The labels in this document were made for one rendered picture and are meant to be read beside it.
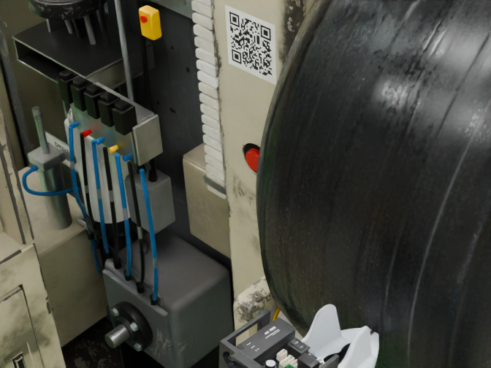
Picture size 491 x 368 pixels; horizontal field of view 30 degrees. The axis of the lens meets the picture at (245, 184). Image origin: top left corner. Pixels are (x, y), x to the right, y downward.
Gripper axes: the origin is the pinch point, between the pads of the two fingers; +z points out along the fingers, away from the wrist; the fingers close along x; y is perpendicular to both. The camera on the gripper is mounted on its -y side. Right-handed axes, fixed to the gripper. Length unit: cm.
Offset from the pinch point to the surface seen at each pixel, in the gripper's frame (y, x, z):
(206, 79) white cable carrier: 1.8, 41.5, 21.6
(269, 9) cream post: 15.4, 29.5, 19.0
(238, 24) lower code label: 12.1, 34.2, 19.3
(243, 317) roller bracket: -19.9, 24.3, 11.6
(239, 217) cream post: -17.0, 36.1, 22.8
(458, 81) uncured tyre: 23.0, -0.7, 6.3
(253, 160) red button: -5.4, 32.3, 20.9
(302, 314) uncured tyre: -3.3, 8.4, 2.3
